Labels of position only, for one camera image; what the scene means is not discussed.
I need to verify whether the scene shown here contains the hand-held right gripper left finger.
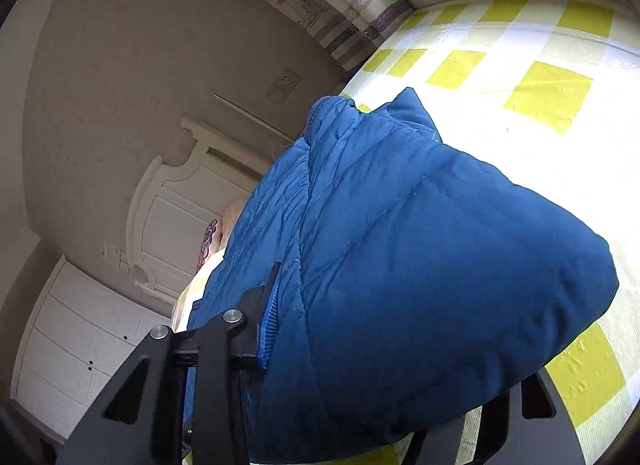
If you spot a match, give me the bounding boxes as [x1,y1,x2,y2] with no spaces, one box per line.
[56,262,283,465]

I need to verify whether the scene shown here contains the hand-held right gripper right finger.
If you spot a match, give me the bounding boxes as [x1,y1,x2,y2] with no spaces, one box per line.
[402,369,586,465]

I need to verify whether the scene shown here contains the cream pillow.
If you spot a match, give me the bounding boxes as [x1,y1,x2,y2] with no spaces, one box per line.
[220,195,251,251]

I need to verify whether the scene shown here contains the white wooden headboard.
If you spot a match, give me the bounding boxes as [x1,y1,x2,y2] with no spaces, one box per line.
[125,117,273,303]

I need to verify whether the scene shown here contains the printed striped curtain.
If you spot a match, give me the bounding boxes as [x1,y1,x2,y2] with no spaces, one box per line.
[165,0,416,70]

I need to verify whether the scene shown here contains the wall socket plate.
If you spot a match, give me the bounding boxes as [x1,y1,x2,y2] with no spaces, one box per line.
[265,68,301,106]

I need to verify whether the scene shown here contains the yellow checked bed blanket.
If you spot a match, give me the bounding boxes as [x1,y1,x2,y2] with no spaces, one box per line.
[172,0,640,465]

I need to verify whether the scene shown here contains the red patterned pillow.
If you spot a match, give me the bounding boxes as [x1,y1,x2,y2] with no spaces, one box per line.
[197,219,221,271]

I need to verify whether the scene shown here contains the white wardrobe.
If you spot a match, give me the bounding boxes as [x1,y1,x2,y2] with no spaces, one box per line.
[10,255,173,446]

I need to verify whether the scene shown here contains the blue puffer jacket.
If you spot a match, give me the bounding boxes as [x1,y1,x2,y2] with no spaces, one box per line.
[182,87,621,465]

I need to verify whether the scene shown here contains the white wall switch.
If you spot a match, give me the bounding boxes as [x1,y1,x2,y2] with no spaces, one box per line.
[101,240,131,273]

